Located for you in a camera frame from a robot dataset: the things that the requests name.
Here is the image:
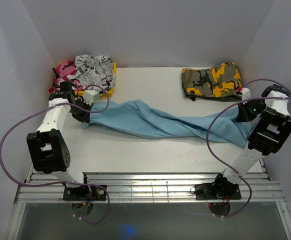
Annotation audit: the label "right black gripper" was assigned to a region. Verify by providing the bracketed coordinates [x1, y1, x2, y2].
[236, 98, 267, 122]

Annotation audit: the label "light blue trousers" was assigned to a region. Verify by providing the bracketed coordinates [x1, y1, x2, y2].
[84, 100, 251, 147]

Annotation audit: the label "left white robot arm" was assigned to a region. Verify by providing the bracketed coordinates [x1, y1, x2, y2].
[26, 81, 99, 200]

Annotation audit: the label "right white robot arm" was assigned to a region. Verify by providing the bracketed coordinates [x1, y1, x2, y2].
[211, 84, 291, 199]

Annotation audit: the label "camouflage yellow green trousers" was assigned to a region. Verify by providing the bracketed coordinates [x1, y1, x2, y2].
[181, 62, 243, 102]

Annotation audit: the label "white black print trousers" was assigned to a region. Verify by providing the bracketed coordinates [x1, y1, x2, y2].
[74, 54, 116, 91]

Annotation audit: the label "pink camouflage trousers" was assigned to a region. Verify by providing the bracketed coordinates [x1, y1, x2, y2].
[48, 60, 84, 94]

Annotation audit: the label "yellow plastic tray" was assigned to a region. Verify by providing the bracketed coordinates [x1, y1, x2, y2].
[52, 62, 118, 99]

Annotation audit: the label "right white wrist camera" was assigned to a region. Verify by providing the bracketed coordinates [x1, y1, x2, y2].
[236, 87, 251, 101]

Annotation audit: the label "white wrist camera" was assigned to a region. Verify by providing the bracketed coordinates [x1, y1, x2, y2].
[236, 87, 251, 101]
[82, 89, 100, 105]

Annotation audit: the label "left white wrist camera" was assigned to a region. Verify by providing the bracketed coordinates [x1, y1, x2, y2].
[82, 89, 100, 105]

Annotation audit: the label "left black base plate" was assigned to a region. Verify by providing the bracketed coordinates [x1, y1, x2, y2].
[62, 185, 107, 201]

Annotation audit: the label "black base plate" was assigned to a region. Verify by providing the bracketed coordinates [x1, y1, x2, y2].
[194, 183, 242, 200]
[62, 185, 107, 201]

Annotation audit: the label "aluminium rail frame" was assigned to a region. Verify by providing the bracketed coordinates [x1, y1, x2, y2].
[6, 160, 291, 240]

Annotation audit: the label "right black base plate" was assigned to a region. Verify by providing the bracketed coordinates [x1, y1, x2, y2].
[194, 183, 242, 200]

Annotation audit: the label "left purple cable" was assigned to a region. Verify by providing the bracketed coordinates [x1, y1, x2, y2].
[0, 84, 111, 224]

